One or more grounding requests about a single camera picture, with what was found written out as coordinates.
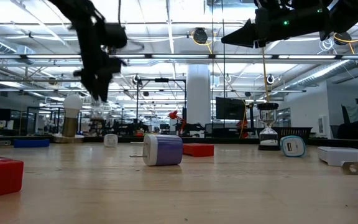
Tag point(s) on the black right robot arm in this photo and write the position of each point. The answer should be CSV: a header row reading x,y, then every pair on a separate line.
x,y
353,12

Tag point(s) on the blue rectangular box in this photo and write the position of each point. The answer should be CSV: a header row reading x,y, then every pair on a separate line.
x,y
31,143

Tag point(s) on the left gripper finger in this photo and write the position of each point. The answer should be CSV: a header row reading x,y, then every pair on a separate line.
x,y
93,90
103,90

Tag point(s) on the white bulb on wooden base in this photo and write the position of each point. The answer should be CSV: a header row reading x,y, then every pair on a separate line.
x,y
72,104

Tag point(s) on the blue white USB charger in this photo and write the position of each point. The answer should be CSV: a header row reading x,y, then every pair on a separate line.
x,y
292,146

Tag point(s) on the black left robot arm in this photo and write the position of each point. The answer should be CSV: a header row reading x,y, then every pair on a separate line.
x,y
79,18

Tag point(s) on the black gantry frame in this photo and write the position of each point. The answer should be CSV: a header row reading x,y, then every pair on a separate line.
x,y
162,80

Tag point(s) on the white pillar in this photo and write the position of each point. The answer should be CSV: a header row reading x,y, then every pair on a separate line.
x,y
198,93

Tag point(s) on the green white USB charger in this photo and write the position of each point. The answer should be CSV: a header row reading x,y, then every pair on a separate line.
x,y
110,140

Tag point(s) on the white sand hourglass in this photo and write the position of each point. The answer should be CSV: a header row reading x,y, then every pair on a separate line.
x,y
268,141

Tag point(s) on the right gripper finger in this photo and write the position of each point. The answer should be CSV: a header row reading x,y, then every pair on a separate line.
x,y
247,29
247,40

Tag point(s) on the black aluminium table frame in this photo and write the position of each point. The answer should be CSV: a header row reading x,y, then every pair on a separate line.
x,y
235,140

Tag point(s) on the black plastic basket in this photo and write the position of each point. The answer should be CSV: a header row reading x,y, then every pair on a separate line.
x,y
297,132

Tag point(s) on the white rectangular box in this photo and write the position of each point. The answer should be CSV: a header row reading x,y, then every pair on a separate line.
x,y
337,155

